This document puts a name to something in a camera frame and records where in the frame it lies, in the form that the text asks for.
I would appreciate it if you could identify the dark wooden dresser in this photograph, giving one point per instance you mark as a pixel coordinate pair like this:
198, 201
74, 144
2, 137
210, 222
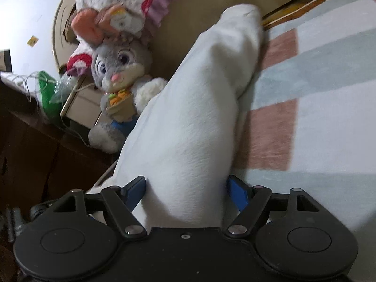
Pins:
43, 156

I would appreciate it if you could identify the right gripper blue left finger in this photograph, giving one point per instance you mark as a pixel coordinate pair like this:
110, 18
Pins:
120, 203

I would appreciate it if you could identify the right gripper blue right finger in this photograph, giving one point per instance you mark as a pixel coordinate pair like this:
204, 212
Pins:
252, 204

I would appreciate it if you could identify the grey plush bunny toy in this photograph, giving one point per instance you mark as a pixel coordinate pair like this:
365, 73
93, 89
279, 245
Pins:
111, 50

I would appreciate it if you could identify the white fleece hooded jacket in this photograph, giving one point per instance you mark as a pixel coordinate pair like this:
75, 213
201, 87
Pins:
184, 140

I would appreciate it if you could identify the cream bedside cabinet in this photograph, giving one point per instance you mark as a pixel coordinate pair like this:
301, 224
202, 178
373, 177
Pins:
83, 104

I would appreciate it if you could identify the checkered pink grey rug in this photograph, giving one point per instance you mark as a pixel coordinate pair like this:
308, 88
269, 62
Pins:
307, 117

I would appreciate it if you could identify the green white plastic bag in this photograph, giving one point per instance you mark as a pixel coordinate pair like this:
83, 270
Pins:
53, 94

